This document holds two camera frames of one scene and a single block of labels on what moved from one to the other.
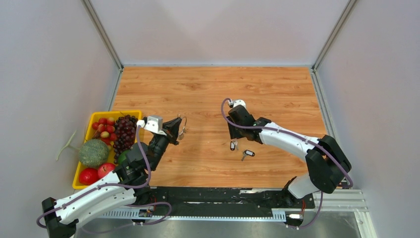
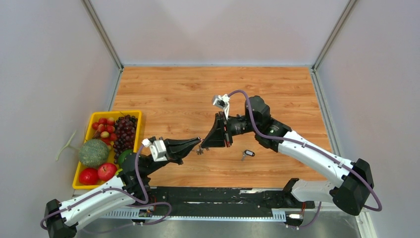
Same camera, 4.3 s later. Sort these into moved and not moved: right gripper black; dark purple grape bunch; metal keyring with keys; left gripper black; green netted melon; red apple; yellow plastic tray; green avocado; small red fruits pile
Moved: metal keyring with keys; right gripper black; left gripper black
Not moved: green netted melon; small red fruits pile; yellow plastic tray; red apple; green avocado; dark purple grape bunch
